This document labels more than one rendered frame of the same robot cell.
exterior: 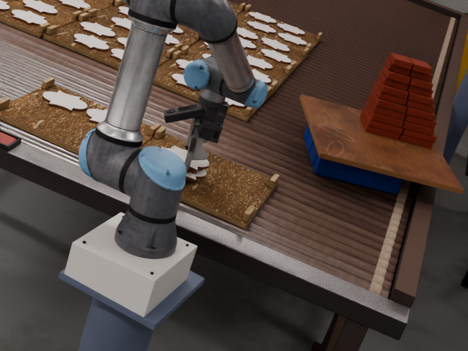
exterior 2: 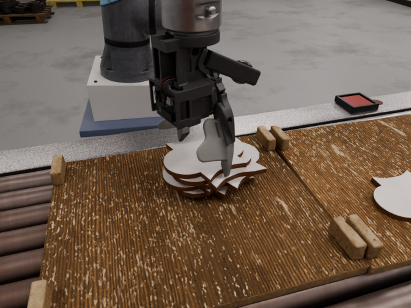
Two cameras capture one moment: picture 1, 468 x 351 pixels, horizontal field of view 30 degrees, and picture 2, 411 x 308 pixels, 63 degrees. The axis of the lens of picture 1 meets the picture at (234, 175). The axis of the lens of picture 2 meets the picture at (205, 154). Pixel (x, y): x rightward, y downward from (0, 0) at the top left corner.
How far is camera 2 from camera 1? 2.83 m
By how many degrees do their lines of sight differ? 116
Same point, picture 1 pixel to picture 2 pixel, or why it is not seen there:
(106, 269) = not seen: hidden behind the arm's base
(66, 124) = (393, 148)
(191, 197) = (151, 154)
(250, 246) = (40, 156)
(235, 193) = (105, 209)
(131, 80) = not seen: outside the picture
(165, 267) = (97, 63)
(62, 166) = (294, 117)
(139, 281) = not seen: hidden behind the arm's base
